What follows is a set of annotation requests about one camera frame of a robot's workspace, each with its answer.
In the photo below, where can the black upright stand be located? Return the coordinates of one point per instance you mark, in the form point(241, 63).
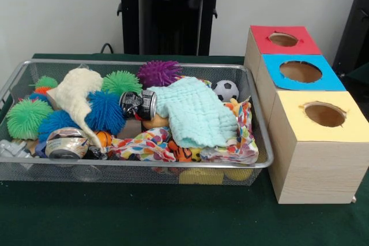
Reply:
point(354, 27)

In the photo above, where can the small soccer ball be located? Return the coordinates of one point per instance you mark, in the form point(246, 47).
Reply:
point(227, 90)

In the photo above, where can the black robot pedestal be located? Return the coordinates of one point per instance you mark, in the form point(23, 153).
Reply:
point(170, 21)

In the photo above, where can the mint green muslin cloth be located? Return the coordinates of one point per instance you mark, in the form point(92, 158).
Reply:
point(196, 107)

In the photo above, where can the cream muslin cloth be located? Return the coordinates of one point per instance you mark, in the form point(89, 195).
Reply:
point(75, 93)

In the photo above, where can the purple spiky ball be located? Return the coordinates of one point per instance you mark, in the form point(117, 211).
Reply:
point(158, 71)

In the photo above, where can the dark green table cloth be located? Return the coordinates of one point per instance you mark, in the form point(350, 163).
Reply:
point(144, 217)
point(360, 73)

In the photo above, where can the crushed cream can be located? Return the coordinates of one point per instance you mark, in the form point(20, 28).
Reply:
point(66, 143)

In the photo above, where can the crushed black can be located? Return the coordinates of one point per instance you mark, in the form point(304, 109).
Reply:
point(138, 105)

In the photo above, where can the green spiky ball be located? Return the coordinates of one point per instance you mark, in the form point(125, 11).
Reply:
point(27, 119)
point(121, 81)

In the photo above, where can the wooden three-hole box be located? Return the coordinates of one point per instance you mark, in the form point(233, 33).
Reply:
point(317, 165)

